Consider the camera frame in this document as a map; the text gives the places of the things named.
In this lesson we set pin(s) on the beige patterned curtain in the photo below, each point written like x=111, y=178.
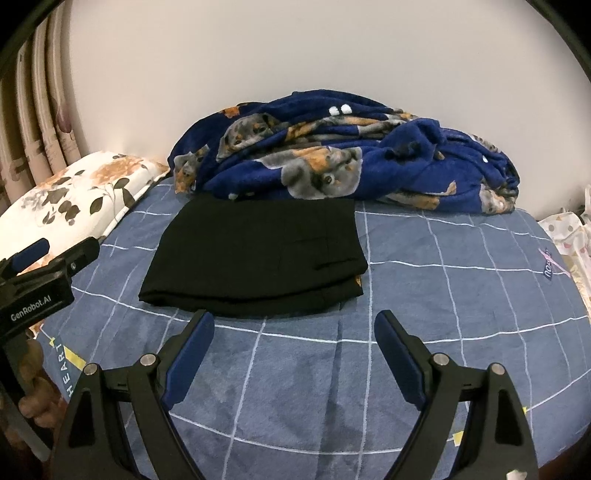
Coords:
x=37, y=115

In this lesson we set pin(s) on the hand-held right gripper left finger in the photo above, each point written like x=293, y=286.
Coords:
x=189, y=360

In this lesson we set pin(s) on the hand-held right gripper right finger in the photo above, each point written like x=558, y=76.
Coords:
x=399, y=360

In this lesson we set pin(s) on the black pants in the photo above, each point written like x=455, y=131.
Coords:
x=254, y=254

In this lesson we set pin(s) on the blue grid bed sheet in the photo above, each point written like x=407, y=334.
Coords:
x=461, y=300

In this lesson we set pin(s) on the floral pillow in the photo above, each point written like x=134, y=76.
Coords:
x=92, y=184

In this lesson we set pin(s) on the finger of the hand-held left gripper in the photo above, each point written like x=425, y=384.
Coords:
x=30, y=251
x=78, y=258

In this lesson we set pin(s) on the person's left hand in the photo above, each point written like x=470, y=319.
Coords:
x=34, y=367

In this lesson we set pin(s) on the white spotted cloth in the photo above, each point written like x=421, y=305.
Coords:
x=572, y=230

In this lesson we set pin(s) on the blue dog print blanket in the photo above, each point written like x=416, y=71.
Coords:
x=369, y=152

